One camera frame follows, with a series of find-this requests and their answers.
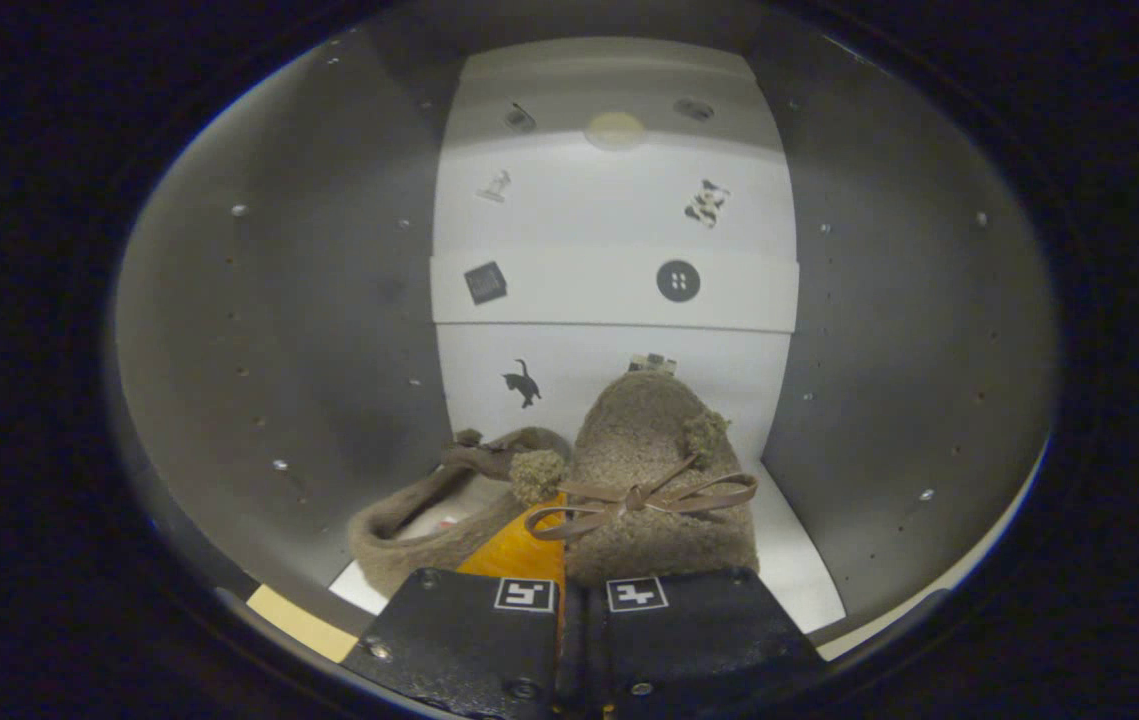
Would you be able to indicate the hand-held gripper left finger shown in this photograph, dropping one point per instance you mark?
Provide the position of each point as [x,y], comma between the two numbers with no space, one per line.
[469,640]

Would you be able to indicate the grey shoe cabinet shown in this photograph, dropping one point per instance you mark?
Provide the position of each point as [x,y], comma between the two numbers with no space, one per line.
[279,350]

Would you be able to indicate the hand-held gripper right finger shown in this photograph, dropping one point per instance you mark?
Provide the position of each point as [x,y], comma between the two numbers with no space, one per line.
[689,640]

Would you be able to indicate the brown fuzzy slipper shoe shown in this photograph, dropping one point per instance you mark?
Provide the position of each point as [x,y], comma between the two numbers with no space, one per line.
[639,430]
[399,525]

